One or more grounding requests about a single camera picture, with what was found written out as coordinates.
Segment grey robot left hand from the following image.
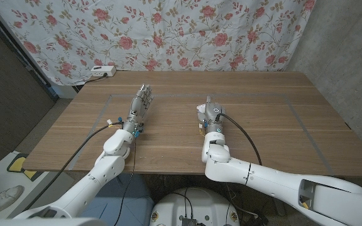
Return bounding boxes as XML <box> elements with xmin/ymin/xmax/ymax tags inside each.
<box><xmin>123</xmin><ymin>83</ymin><xmax>155</xmax><ymax>134</ymax></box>

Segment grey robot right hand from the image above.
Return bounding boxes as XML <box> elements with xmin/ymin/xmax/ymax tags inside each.
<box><xmin>196</xmin><ymin>95</ymin><xmax>227</xmax><ymax>135</ymax></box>

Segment white power strip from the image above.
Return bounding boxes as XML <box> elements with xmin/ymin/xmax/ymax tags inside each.
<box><xmin>90</xmin><ymin>65</ymin><xmax>118</xmax><ymax>78</ymax></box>

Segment floral backdrop cloth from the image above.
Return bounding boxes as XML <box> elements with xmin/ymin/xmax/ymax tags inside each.
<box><xmin>0</xmin><ymin>0</ymin><xmax>317</xmax><ymax>86</ymax></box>

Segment white round robot torso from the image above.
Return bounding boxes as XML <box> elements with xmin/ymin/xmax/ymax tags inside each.
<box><xmin>149</xmin><ymin>187</ymin><xmax>241</xmax><ymax>226</ymax></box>

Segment pale blue floor plate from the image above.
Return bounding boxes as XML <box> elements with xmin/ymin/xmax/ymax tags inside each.
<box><xmin>79</xmin><ymin>174</ymin><xmax>155</xmax><ymax>226</ymax></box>

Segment white sneaker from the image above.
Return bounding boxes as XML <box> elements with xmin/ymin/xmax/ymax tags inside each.
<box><xmin>0</xmin><ymin>185</ymin><xmax>25</xmax><ymax>219</ymax></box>

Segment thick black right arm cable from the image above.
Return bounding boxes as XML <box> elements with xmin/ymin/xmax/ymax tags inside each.
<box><xmin>215</xmin><ymin>112</ymin><xmax>263</xmax><ymax>166</ymax></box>

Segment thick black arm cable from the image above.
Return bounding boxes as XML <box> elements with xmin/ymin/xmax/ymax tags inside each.
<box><xmin>215</xmin><ymin>112</ymin><xmax>263</xmax><ymax>166</ymax></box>
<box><xmin>23</xmin><ymin>121</ymin><xmax>124</xmax><ymax>211</ymax></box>

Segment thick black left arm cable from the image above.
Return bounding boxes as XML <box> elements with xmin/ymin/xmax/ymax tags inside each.
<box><xmin>23</xmin><ymin>121</ymin><xmax>124</xmax><ymax>211</ymax></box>

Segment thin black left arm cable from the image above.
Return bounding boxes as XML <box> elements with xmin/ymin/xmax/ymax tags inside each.
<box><xmin>113</xmin><ymin>136</ymin><xmax>138</xmax><ymax>226</ymax></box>

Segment black door frame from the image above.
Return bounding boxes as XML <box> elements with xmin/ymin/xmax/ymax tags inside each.
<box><xmin>0</xmin><ymin>0</ymin><xmax>60</xmax><ymax>102</ymax></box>

